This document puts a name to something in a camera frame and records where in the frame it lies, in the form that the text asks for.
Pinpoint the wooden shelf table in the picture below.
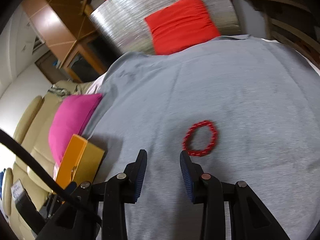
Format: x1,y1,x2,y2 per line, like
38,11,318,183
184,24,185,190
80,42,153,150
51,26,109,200
246,0,319,68

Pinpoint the magenta pillow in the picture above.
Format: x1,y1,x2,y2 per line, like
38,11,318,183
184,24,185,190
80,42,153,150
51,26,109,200
48,93,103,165

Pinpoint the silver foil insulation panel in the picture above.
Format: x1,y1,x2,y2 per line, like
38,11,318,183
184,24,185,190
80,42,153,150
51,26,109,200
89,0,241,55

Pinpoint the black cable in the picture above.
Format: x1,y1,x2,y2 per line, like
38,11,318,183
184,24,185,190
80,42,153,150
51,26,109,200
0,128,81,205

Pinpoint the beige leather sofa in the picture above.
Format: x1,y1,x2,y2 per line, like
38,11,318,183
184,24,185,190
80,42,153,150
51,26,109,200
2,81,90,239

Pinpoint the orange cardboard box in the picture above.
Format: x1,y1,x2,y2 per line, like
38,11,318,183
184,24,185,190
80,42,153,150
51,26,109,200
56,135,105,189

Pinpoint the grey blanket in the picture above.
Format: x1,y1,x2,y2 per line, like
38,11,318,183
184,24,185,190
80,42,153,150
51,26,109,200
82,35,319,239

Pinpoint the white bed sheet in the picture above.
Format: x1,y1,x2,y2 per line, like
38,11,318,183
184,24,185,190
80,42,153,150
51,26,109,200
86,73,106,94

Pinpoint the wooden cabinet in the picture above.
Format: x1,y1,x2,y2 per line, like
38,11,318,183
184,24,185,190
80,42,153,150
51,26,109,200
61,32,121,83

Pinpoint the striped cloth on sofa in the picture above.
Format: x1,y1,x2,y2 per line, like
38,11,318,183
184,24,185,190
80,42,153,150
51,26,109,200
48,85,82,98

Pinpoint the red bead bracelet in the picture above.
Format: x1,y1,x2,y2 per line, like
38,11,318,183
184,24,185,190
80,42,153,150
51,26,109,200
182,120,219,158

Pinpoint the red cushion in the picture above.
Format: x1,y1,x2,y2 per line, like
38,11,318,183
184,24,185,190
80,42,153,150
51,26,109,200
144,0,221,55

